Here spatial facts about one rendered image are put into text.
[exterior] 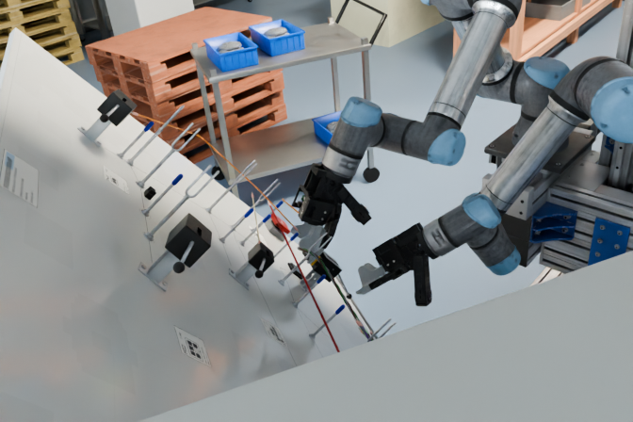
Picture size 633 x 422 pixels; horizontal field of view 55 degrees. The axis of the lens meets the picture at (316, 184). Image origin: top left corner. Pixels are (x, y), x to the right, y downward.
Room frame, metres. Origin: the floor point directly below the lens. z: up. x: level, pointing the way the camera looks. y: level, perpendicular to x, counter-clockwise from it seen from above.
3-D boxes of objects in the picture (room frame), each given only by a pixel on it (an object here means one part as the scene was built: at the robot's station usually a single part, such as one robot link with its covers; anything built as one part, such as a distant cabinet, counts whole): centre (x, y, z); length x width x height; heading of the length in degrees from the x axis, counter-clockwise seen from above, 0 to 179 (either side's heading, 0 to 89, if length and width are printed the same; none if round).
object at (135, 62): (4.35, 0.83, 0.41); 1.14 x 0.82 x 0.81; 134
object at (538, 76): (1.52, -0.63, 1.33); 0.13 x 0.12 x 0.14; 47
